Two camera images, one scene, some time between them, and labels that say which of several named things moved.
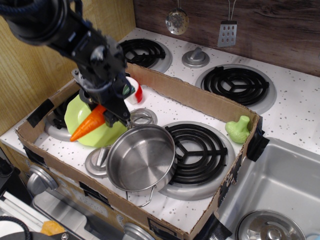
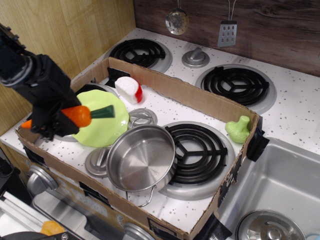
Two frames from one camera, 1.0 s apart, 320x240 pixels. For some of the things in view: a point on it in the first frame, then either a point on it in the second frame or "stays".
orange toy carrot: [95, 117] → [80, 116]
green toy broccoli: [239, 131] stays
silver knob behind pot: [140, 116] stays
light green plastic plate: [76, 110] stays
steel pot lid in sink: [271, 224] stays
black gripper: [110, 96] → [51, 91]
